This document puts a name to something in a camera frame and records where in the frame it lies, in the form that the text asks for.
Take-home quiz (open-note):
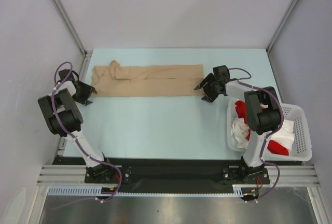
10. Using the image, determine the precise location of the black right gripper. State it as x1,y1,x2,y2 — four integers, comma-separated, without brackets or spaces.
195,73,220,103

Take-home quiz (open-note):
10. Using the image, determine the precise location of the beige t shirt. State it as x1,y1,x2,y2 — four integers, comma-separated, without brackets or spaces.
91,60,203,97

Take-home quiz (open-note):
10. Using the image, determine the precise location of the translucent plastic basket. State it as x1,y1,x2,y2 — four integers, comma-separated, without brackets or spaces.
226,99,312,162

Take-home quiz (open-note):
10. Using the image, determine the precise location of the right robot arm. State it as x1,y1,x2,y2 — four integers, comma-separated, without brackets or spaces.
194,65,284,184

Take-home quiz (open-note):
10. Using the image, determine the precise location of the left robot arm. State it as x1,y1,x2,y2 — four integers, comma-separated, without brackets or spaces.
38,69,120,183

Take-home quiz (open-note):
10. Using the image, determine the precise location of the white t shirt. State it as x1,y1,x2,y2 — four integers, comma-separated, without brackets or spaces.
230,102,296,150

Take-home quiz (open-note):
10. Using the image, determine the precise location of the red t shirt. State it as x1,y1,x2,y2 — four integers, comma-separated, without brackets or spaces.
234,100,290,157

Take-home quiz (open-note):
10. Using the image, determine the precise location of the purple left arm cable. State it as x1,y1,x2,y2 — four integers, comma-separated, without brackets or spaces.
50,62,122,209

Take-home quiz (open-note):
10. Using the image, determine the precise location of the left aluminium frame post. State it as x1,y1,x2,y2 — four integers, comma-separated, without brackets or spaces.
36,0,93,59

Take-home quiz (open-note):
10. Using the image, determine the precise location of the aluminium frame post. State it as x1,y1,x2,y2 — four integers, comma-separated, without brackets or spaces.
266,0,314,53
36,0,93,59

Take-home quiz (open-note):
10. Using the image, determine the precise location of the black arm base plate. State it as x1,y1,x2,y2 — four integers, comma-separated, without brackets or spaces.
52,157,272,185

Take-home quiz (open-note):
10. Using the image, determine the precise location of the slotted cable duct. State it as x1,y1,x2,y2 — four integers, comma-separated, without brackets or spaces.
48,186,249,198

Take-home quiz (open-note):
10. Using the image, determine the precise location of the aluminium front rail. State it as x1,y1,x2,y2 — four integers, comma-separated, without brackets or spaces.
37,165,320,187

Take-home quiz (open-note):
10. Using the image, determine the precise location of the right aluminium frame post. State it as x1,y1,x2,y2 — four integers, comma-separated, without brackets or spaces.
266,0,314,53

